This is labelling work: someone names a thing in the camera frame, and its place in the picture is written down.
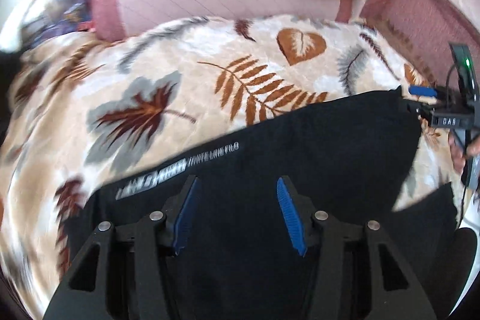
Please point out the leaf pattern fleece blanket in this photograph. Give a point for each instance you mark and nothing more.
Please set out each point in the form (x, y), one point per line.
(87, 113)

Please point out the person's right hand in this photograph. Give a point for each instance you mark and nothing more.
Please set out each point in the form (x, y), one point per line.
(458, 155)

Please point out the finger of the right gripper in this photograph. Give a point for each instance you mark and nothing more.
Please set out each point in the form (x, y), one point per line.
(422, 91)
(418, 108)

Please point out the black pants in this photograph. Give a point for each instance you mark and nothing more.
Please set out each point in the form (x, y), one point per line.
(350, 156)

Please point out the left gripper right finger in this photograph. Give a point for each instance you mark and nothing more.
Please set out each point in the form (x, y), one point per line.
(297, 211)

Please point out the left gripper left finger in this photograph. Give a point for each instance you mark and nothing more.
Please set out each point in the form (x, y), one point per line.
(180, 211)

